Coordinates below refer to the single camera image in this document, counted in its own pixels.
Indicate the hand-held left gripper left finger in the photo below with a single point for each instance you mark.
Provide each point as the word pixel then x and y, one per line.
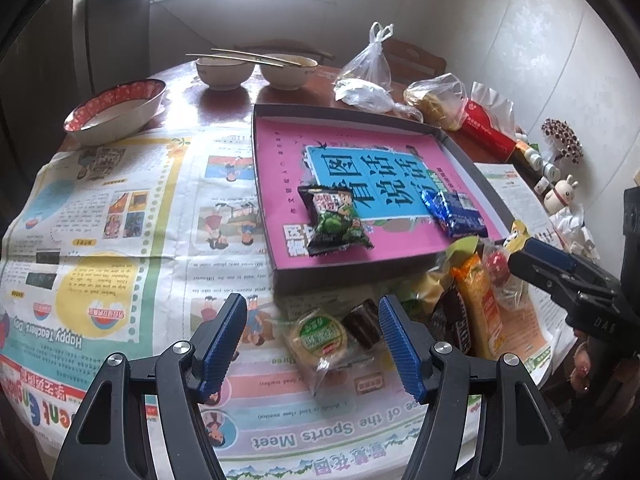
pixel 222 347

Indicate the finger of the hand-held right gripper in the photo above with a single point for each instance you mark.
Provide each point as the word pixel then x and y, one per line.
pixel 540 276
pixel 547 251

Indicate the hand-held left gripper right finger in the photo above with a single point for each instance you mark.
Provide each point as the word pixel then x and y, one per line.
pixel 402 347

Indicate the yellow snack packet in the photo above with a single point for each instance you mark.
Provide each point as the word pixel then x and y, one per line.
pixel 517 234

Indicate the dark brown cake packet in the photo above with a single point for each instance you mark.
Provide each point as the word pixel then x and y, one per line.
pixel 365 325

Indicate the red candy packet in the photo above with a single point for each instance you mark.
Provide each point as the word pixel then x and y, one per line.
pixel 496 265

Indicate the black chocolate bar packet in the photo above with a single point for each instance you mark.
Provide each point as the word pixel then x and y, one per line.
pixel 452 320

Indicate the orange bread packet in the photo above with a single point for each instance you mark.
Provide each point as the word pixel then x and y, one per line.
pixel 480 305

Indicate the round green-labelled pastry packet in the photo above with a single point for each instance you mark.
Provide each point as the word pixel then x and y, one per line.
pixel 320 335

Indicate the grey shallow cardboard box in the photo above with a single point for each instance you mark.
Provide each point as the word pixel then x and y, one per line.
pixel 350 276

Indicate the person's right hand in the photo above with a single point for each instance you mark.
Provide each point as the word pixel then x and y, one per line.
pixel 582 362

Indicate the crumpled white tissue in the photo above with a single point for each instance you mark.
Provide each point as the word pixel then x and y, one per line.
pixel 572 222

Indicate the rabbit figurine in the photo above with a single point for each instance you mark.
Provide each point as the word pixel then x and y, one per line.
pixel 560 197

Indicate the white paper leaflet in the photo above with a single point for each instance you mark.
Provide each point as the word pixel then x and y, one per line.
pixel 520 195

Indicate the small white bottle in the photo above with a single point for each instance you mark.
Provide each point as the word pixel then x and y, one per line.
pixel 551 171
pixel 540 187

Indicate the yellow-green pastry packet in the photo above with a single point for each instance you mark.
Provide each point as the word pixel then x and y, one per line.
pixel 430 285

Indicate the blue snack packet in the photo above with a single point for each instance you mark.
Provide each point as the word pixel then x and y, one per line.
pixel 455 215

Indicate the orange labelled small bottle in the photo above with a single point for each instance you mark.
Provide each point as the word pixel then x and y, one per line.
pixel 527 150

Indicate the dotted flower ornament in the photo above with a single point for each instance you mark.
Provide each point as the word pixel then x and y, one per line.
pixel 562 137

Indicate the colourful newspaper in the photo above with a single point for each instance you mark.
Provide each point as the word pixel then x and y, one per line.
pixel 125 260

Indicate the red paper package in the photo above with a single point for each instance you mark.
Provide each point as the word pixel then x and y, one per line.
pixel 485 132

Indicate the black green pea packet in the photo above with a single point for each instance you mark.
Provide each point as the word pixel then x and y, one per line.
pixel 335 220

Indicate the white crinkled bag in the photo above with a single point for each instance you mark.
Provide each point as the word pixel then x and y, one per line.
pixel 496 101

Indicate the plastic bag of pastries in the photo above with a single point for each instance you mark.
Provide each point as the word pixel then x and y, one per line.
pixel 435 102

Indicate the small clear plastic bag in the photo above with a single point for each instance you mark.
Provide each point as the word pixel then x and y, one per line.
pixel 407 111

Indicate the brown wooden chair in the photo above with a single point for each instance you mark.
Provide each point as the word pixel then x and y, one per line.
pixel 420 60

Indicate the white crumpled plastic bag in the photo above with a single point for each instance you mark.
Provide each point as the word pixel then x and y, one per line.
pixel 362 95

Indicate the red patterned bowl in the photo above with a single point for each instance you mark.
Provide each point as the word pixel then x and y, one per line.
pixel 115 115

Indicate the white ceramic bowl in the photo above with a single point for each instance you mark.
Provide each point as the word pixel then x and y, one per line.
pixel 222 77
pixel 287 77

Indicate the chopstick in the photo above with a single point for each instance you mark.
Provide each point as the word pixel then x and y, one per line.
pixel 220 58
pixel 255 58

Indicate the grey refrigerator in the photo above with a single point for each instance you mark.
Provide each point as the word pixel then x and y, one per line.
pixel 110 20

